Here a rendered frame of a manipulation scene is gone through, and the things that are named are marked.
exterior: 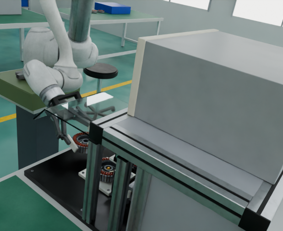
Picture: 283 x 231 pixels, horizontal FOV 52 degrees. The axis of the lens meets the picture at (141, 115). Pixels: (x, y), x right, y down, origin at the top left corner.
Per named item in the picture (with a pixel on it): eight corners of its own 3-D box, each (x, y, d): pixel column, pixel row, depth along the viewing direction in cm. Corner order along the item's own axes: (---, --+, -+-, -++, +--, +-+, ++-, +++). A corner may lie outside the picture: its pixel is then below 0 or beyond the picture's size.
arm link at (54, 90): (36, 101, 120) (44, 112, 118) (43, 86, 114) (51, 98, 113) (55, 96, 126) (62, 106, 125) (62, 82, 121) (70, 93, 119)
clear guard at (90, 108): (33, 119, 90) (32, 101, 87) (89, 101, 108) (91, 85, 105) (111, 168, 74) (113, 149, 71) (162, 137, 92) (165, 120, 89)
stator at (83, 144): (64, 145, 114) (65, 137, 112) (86, 135, 123) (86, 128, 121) (84, 158, 109) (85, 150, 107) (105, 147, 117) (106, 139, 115)
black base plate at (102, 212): (24, 175, 105) (24, 170, 104) (134, 123, 153) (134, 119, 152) (122, 255, 82) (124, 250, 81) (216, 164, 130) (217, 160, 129)
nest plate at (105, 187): (78, 175, 106) (78, 172, 105) (106, 159, 117) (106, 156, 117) (108, 196, 98) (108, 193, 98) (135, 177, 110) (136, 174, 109)
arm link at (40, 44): (24, 61, 169) (24, 22, 160) (57, 64, 175) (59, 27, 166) (21, 70, 155) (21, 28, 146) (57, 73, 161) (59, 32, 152)
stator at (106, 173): (86, 171, 107) (86, 162, 105) (109, 161, 114) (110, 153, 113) (105, 188, 100) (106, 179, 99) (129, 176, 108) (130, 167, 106)
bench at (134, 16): (46, 56, 473) (46, 8, 440) (122, 45, 616) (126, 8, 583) (84, 73, 429) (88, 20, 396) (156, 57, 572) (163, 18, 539)
